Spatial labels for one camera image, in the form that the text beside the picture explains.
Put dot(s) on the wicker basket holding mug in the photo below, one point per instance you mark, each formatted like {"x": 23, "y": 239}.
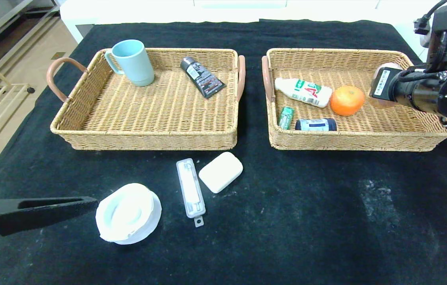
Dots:
{"x": 148, "y": 111}

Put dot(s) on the black squeeze tube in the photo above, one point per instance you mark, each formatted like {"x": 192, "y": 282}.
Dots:
{"x": 203, "y": 79}

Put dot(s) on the blue gum jar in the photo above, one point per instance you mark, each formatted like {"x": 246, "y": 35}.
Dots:
{"x": 314, "y": 125}

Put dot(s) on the orange fruit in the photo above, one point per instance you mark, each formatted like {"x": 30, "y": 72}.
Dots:
{"x": 347, "y": 101}

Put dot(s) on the white toothbrush case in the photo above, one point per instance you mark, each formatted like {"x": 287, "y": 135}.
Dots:
{"x": 191, "y": 190}

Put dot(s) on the green Doublemint gum pack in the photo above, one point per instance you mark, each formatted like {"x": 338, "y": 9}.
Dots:
{"x": 285, "y": 118}

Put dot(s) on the grey metal shelf frame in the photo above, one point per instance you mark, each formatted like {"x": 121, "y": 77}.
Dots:
{"x": 7, "y": 19}

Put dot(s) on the pink egg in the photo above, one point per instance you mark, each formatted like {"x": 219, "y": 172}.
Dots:
{"x": 387, "y": 65}

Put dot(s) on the white AD milk bottle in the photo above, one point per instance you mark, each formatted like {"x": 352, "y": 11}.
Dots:
{"x": 306, "y": 93}

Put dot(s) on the white soap bar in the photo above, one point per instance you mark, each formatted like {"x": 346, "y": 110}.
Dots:
{"x": 221, "y": 172}

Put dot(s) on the brown lumpy bread bun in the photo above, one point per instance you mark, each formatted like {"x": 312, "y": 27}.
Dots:
{"x": 381, "y": 103}

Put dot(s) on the teal plastic mug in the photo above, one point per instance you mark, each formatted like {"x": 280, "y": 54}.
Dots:
{"x": 134, "y": 63}

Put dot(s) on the wicker basket holding milk bottle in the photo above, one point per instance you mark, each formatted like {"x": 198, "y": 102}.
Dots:
{"x": 366, "y": 134}

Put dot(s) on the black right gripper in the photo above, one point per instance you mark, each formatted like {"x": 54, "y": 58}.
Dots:
{"x": 381, "y": 84}

